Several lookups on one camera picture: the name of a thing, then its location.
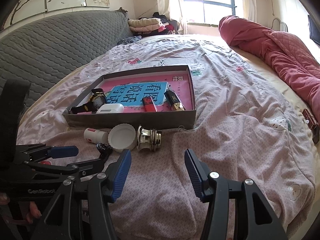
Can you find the black yellow digital watch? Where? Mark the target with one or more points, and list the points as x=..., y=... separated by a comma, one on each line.
x=97, y=99

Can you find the window with dark frame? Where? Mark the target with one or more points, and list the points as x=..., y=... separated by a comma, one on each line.
x=208, y=11

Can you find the grey quilted headboard cover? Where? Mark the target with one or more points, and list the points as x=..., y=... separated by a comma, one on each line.
x=45, y=51

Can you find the small brown wooden object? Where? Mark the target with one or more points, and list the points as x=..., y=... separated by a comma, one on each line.
x=312, y=125

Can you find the pink patterned bed sheet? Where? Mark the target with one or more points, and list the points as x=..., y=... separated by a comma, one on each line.
x=245, y=128

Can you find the silver metal drain fitting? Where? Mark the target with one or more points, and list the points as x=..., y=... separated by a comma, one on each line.
x=150, y=139

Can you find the white plastic jar lid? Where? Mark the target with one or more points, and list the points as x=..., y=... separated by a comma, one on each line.
x=122, y=137

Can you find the folded clothes pile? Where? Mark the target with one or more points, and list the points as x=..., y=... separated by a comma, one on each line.
x=156, y=25

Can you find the red black lighter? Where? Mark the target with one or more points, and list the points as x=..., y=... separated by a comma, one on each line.
x=149, y=104

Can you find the white earbuds case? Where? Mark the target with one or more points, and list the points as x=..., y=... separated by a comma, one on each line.
x=111, y=108

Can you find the red quilted blanket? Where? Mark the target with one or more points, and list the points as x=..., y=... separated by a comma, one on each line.
x=285, y=53

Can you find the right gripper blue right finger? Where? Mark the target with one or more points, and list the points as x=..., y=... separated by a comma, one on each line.
x=254, y=216

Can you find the person's left hand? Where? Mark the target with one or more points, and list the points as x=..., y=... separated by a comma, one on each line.
x=33, y=212

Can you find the grey cardboard box tray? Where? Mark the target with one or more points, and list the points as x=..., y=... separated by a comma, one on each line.
x=158, y=120

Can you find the white pill bottle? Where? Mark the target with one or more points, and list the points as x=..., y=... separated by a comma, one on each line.
x=95, y=136

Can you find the black wall television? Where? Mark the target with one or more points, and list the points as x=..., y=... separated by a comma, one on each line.
x=313, y=31

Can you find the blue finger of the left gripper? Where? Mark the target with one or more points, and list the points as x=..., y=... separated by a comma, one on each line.
x=41, y=152
x=83, y=168

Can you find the cream curtain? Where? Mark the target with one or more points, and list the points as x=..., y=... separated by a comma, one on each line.
x=174, y=10

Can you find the pink blue book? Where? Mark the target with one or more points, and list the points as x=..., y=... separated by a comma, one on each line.
x=129, y=90

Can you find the black gold lipstick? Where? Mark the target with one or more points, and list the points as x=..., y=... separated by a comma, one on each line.
x=174, y=101

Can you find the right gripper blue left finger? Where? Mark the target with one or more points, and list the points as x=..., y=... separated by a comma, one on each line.
x=79, y=209

